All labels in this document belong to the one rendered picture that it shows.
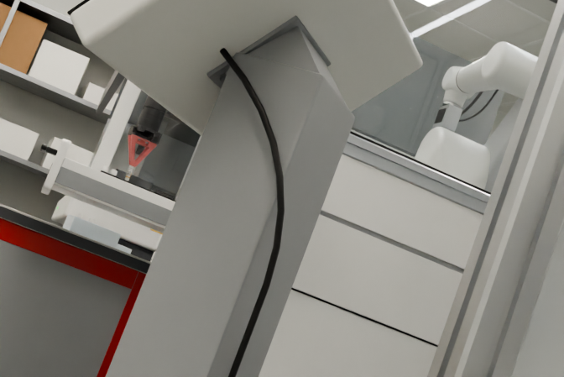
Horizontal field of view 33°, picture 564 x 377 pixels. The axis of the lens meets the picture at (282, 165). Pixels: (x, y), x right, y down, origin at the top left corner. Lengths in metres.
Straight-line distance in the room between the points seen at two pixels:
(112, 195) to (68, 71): 3.99
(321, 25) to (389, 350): 0.72
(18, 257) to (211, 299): 1.22
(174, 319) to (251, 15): 0.36
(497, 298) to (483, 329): 0.02
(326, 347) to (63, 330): 0.78
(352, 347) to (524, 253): 1.07
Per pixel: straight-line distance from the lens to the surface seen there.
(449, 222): 1.77
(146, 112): 2.46
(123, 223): 2.97
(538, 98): 0.69
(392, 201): 1.73
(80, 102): 5.94
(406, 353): 1.75
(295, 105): 1.11
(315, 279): 1.68
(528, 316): 0.66
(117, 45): 1.06
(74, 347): 2.29
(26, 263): 2.27
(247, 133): 1.12
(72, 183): 2.03
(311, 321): 1.69
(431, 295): 1.76
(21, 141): 6.04
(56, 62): 6.01
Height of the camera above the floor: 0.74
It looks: 9 degrees up
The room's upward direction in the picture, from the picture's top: 21 degrees clockwise
